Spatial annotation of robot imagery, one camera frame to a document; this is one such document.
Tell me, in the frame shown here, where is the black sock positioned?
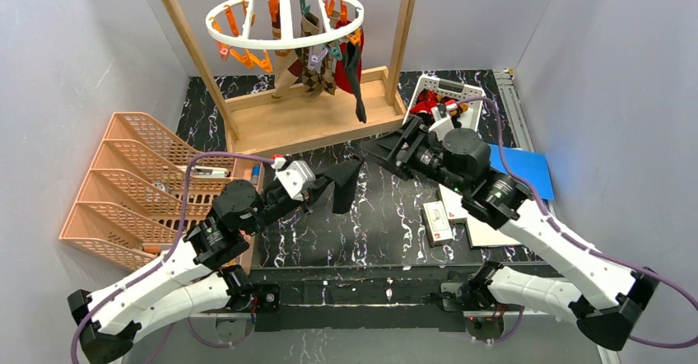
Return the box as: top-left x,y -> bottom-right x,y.
343,42 -> 367,124
319,156 -> 365,214

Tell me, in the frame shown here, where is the orange clothes peg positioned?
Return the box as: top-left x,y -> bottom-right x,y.
229,48 -> 274,74

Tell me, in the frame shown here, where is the white round clip hanger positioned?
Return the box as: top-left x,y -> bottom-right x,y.
205,0 -> 365,50

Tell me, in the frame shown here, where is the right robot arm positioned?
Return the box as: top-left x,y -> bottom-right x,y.
361,116 -> 658,351

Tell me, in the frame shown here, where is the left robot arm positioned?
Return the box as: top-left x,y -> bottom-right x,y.
67,162 -> 333,363

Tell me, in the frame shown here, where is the blue grey stamp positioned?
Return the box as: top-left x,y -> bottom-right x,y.
250,166 -> 260,184

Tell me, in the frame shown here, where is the white perforated laundry basket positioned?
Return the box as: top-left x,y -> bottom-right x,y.
403,74 -> 486,132

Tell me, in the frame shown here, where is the small white red box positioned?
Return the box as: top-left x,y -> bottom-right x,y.
422,201 -> 454,247

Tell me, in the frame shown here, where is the white stapler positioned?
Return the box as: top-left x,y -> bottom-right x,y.
191,166 -> 231,179

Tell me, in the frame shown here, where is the red sock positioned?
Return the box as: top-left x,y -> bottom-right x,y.
335,32 -> 365,94

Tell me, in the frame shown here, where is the brown argyle sock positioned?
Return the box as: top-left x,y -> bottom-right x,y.
296,12 -> 337,97

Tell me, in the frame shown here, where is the white flat board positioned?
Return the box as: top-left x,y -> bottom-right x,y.
438,184 -> 521,248

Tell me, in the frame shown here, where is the beige sock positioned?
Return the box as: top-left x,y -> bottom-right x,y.
272,49 -> 303,100

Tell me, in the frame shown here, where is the blue folder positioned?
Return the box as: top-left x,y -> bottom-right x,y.
503,147 -> 555,201

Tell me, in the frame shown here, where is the peach mesh file organizer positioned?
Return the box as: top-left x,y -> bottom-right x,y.
58,112 -> 264,271

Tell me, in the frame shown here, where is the striped sock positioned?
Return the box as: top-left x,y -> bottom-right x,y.
268,0 -> 282,40

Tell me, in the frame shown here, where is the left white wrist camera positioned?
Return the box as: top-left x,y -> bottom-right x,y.
272,154 -> 314,201

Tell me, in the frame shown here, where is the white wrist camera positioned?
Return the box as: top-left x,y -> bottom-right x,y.
272,154 -> 314,201
429,100 -> 459,142

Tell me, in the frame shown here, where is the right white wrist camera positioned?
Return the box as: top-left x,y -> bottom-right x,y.
429,100 -> 459,142

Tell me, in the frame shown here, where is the wooden hanger rack frame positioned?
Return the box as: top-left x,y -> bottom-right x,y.
161,0 -> 416,156

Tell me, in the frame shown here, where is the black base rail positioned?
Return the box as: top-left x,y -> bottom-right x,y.
117,263 -> 547,333

